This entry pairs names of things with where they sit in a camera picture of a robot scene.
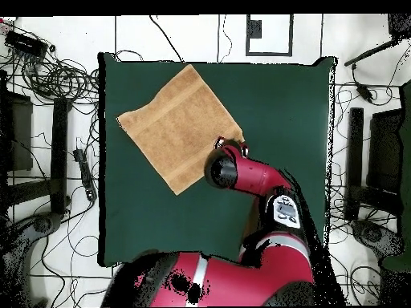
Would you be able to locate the tan terry towel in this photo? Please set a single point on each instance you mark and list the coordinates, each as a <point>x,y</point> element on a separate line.
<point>176,128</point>

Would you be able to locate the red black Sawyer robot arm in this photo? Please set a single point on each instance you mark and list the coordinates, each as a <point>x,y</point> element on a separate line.
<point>257,176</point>

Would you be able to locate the black flat box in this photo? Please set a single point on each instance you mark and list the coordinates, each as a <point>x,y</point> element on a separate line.
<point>383,154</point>
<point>19,134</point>

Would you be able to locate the dark green table cloth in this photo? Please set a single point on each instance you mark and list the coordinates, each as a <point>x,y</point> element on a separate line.
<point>273,112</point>

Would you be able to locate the black floor bar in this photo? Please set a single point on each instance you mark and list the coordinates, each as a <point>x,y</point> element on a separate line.
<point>59,154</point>
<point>355,154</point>

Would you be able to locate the black power adapter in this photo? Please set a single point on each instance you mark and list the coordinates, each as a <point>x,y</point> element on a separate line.
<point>364,92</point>

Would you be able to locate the grey stand foot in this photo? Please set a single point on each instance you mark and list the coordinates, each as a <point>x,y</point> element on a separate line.
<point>374,234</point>
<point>41,224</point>

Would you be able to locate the black boom stand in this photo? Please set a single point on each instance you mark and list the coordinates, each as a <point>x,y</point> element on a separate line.
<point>369,53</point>

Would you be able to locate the green cloth covered table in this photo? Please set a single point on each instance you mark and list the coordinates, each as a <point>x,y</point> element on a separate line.
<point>406,128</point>

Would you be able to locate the black power strip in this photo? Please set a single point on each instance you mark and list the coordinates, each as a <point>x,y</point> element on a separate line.
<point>85,173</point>

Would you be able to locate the black electronics box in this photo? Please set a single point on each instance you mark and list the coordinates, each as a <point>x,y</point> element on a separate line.
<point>25,45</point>

